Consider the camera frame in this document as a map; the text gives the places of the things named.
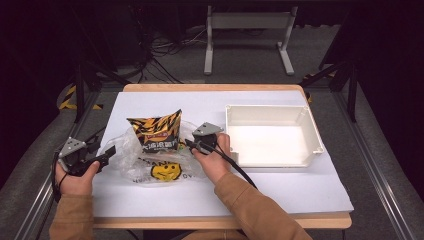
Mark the aluminium frame rail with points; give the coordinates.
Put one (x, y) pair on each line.
(43, 186)
(373, 163)

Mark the black and yellow snack packet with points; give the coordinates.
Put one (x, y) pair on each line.
(156, 131)

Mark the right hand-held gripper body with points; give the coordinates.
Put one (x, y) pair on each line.
(206, 130)

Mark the white table mat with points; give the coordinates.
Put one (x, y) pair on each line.
(266, 190)

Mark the clear smiley-face plastic bag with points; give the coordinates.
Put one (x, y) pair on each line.
(133, 166)

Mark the white plastic tray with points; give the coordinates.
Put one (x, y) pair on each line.
(270, 143)

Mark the person's right hand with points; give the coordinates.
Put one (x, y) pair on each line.
(216, 163)

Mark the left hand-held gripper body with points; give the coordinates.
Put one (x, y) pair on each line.
(71, 148)

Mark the yellow and black hazard tape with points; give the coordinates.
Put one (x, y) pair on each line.
(68, 98)

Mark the black tripod stand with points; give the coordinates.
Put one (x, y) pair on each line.
(79, 93)
(351, 96)

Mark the grey metal stand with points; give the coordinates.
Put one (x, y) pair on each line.
(250, 20)

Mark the person's left hand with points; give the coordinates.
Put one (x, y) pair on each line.
(75, 185)

